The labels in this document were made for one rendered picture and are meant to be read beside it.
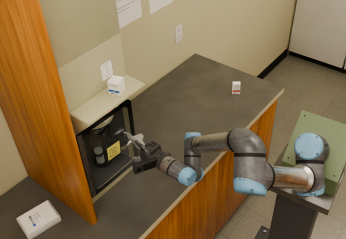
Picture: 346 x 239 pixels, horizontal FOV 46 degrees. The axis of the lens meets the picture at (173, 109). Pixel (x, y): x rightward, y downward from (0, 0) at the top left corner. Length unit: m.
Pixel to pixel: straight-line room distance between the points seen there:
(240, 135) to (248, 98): 1.06
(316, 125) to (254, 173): 0.67
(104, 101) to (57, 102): 0.26
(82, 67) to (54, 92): 0.21
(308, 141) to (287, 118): 2.09
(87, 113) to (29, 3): 0.52
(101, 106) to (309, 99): 2.87
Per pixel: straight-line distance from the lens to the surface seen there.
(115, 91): 1.63
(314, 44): 4.54
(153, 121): 2.36
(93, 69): 1.61
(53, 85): 1.38
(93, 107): 1.60
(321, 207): 2.03
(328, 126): 2.03
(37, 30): 1.28
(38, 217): 1.99
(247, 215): 3.10
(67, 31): 1.47
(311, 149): 1.80
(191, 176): 1.69
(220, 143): 1.59
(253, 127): 2.54
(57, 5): 1.42
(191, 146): 1.77
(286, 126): 3.80
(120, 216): 1.94
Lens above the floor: 2.50
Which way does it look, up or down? 40 degrees down
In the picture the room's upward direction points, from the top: 3 degrees counter-clockwise
